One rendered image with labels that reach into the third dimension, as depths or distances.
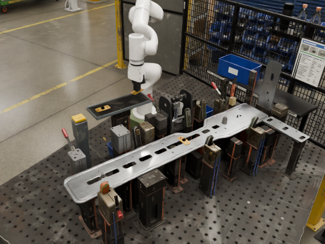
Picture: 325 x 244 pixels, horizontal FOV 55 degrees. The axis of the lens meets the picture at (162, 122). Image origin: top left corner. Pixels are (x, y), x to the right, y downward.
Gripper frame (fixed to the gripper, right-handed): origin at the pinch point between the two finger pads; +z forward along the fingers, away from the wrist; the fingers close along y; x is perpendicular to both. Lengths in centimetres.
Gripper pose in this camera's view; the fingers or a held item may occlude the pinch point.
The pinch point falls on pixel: (137, 87)
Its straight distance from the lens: 186.5
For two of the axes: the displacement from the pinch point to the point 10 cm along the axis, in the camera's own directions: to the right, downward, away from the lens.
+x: 5.7, -4.3, 7.0
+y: 8.2, 3.4, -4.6
